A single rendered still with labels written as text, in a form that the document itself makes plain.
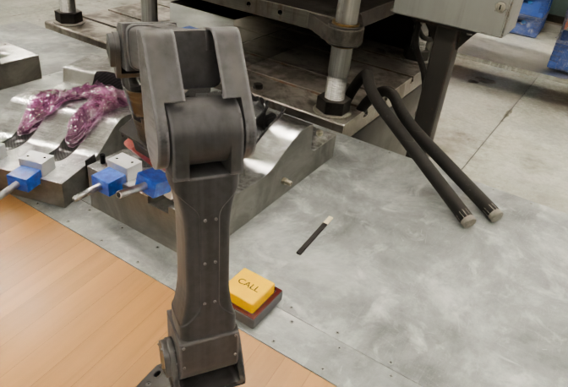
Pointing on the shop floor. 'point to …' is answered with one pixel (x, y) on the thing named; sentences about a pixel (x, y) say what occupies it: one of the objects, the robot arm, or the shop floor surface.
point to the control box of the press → (456, 15)
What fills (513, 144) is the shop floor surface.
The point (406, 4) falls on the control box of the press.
